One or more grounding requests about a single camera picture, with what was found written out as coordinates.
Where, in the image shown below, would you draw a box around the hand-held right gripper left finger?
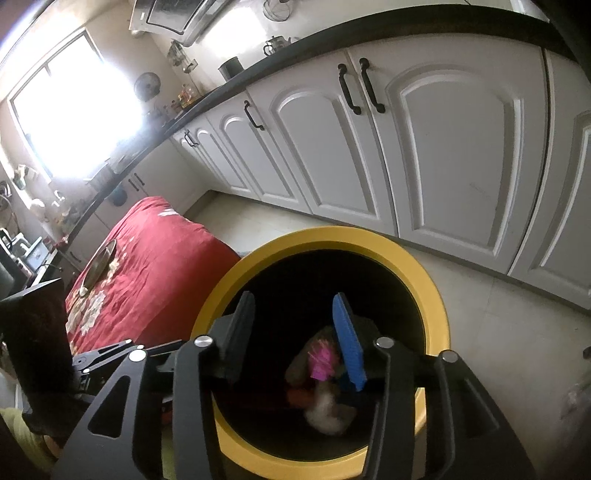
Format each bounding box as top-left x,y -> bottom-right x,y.
51,291 -> 257,480

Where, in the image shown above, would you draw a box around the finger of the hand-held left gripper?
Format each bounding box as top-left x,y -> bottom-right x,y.
71,339 -> 139,371

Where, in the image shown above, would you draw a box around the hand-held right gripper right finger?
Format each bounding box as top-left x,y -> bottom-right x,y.
332,292 -> 539,480

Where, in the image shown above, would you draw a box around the pink foam net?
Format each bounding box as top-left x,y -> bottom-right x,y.
307,339 -> 340,381

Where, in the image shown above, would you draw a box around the green foam net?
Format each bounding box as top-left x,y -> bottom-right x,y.
284,325 -> 333,384

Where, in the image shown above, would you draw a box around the red plastic bag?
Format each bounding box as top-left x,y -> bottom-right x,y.
286,388 -> 319,409

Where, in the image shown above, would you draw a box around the white tissue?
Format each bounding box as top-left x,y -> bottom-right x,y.
305,392 -> 358,435

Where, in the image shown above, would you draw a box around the yellow rimmed trash bin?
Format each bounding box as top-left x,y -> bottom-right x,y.
190,226 -> 451,480

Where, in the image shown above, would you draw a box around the yellow-green cloth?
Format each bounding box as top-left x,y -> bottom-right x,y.
0,406 -> 61,476

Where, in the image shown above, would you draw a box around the large metal plate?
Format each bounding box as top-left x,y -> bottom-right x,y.
78,240 -> 117,296

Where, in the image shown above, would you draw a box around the red floral blanket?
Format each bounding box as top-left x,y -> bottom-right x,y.
65,196 -> 241,354

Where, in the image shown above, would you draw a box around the steel cooking pot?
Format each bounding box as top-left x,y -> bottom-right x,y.
90,168 -> 116,192

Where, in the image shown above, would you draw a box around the white base cabinets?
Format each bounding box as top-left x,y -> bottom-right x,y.
69,34 -> 591,315

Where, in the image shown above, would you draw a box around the kitchen window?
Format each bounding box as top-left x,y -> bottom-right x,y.
9,30 -> 141,178

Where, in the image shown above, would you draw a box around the black canister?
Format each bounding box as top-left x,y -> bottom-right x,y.
218,56 -> 243,81

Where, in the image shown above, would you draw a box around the black kitchen countertop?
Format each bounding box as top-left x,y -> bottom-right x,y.
60,0 -> 591,232

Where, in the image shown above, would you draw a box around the black range hood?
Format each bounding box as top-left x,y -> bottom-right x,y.
128,0 -> 232,47

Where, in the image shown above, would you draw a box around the small round wall fan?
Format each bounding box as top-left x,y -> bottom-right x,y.
134,72 -> 162,101

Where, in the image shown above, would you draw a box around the wall spice rack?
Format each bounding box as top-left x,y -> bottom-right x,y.
167,41 -> 197,72

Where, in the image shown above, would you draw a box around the wire mesh strainer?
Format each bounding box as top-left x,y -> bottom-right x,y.
263,0 -> 291,22

